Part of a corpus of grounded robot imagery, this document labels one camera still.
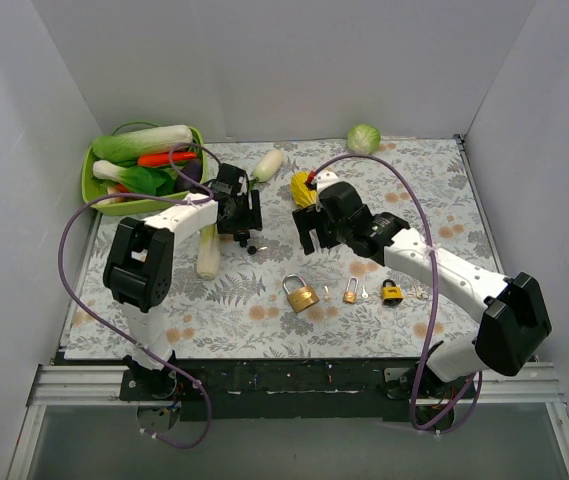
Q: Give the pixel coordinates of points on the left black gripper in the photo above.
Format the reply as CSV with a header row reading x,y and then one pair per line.
x,y
239,224

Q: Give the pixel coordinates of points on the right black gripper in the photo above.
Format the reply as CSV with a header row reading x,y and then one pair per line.
x,y
308,226

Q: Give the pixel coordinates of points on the orange padlock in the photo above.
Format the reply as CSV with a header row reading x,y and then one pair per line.
x,y
242,237

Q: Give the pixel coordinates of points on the small brass padlock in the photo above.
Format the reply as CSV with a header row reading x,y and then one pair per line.
x,y
350,292

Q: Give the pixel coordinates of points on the large brass padlock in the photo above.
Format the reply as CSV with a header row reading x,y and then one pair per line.
x,y
299,294

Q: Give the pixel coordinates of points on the yellow padlock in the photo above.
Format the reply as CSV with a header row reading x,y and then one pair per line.
x,y
391,293

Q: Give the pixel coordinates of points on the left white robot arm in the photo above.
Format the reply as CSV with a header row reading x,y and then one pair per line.
x,y
139,266

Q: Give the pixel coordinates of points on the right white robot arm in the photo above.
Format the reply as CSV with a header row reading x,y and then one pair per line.
x,y
511,313

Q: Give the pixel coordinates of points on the black key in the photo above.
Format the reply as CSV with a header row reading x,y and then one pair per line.
x,y
253,249

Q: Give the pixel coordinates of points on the floral table mat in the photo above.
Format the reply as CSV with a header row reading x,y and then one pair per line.
x,y
244,313

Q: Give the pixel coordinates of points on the yellow napa cabbage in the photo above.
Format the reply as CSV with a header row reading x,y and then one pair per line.
x,y
303,195

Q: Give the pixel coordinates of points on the celery stalk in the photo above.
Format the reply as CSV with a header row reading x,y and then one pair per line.
x,y
208,259

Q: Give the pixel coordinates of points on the purple eggplant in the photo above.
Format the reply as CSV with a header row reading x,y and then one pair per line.
x,y
189,175

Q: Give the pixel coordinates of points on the white radish with leaves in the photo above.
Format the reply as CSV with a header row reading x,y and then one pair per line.
x,y
266,168

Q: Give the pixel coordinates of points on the round green cabbage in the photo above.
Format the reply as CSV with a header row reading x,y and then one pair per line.
x,y
363,139

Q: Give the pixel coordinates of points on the orange carrot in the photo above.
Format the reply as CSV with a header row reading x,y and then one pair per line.
x,y
162,159

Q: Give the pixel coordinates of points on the green bok choy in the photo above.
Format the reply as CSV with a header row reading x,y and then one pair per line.
x,y
136,179

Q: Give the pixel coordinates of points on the green plastic basket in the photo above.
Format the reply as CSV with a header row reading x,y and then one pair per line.
x,y
92,188

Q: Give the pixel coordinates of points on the napa cabbage in basket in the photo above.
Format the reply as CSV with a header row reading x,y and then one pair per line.
x,y
132,145

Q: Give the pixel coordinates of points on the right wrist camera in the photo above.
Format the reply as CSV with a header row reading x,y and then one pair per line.
x,y
319,181

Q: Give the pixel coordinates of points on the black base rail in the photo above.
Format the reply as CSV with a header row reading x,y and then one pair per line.
x,y
278,388

